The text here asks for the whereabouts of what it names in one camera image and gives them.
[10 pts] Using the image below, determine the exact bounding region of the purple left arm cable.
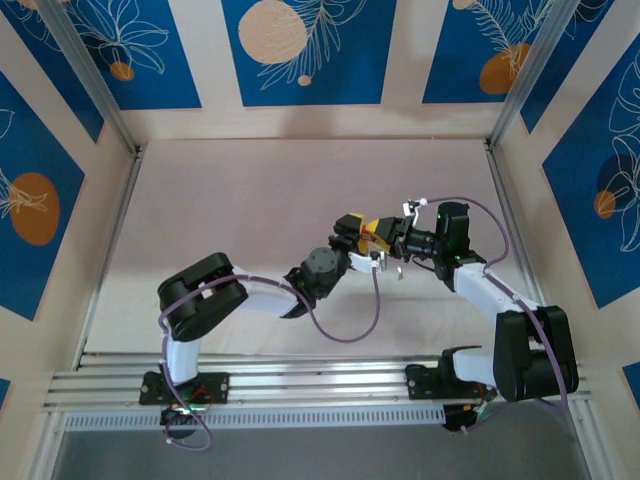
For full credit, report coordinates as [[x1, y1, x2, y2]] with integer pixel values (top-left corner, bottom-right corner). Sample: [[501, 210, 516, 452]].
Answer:
[[158, 259, 389, 451]]

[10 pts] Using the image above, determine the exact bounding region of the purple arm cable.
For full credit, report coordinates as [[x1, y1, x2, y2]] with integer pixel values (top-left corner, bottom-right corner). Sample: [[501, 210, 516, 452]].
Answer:
[[422, 196, 571, 436], [158, 259, 389, 451]]

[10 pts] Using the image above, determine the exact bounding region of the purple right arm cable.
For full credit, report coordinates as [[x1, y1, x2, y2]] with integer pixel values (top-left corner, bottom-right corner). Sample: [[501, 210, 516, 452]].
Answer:
[[422, 196, 571, 436]]

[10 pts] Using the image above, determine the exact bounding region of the aluminium side rail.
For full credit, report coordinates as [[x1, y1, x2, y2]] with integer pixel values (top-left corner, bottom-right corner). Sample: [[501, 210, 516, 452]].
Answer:
[[483, 139, 557, 354], [73, 144, 147, 371]]

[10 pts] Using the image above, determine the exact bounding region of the aluminium rail frame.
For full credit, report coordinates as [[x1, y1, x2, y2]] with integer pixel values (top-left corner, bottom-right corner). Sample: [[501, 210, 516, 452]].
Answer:
[[43, 353, 594, 417]]

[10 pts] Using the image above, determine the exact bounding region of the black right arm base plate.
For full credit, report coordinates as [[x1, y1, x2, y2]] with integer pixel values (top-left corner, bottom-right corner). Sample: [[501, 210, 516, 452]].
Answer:
[[404, 363, 499, 402]]

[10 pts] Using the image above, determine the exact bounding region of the white slotted cable duct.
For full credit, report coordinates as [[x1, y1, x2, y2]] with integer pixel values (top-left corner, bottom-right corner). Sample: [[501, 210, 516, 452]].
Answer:
[[63, 405, 447, 432]]

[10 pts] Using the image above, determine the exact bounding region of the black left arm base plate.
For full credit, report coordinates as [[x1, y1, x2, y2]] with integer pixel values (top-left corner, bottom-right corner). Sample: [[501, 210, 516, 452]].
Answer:
[[139, 371, 231, 407]]

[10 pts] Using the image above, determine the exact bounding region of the aluminium corner post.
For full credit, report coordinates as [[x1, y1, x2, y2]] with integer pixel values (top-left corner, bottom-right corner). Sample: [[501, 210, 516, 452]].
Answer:
[[37, 0, 146, 154], [487, 0, 591, 149]]

